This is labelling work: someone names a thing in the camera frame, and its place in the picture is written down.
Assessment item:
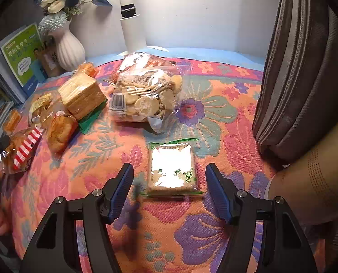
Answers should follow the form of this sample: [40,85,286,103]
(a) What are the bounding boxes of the green cover book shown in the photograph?
[0,23,48,87]

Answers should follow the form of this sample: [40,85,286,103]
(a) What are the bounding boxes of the grey striped cushion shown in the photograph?
[253,0,338,165]

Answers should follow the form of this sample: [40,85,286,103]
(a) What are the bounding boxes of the stack of books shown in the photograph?
[0,44,27,137]

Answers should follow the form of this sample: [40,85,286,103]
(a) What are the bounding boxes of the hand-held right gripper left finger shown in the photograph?
[19,163,135,273]

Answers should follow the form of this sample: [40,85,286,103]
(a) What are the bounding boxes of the red striped snack packet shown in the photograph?
[0,126,44,174]

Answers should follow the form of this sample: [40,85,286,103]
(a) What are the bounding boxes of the clear pastry packet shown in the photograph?
[28,92,61,126]

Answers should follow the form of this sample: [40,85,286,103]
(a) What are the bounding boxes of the small orange snack packet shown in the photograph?
[3,109,23,134]

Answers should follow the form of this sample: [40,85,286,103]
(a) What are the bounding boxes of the brown printed box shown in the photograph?
[40,37,60,77]

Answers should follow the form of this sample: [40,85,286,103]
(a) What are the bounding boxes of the orange wrapped bread packet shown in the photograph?
[77,62,99,78]

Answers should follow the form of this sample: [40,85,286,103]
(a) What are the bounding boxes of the blue and white artificial flowers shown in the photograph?
[34,0,113,35]

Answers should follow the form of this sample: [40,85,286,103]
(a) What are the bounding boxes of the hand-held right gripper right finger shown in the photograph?
[205,163,319,273]

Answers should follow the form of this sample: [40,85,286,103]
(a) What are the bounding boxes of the square bread loaf packet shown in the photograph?
[58,72,108,135]

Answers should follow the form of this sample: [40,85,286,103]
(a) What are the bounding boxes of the white ribbed vase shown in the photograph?
[48,20,86,71]

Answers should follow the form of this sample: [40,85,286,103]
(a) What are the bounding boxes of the white desk lamp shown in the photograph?
[114,0,148,54]

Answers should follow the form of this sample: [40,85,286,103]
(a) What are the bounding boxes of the clear bag of round crackers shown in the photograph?
[108,52,193,134]

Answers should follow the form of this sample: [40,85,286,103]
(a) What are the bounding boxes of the orange bun bread packet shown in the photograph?
[42,111,79,160]

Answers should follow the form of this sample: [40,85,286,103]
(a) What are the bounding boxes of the floral printed blanket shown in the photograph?
[4,47,329,273]

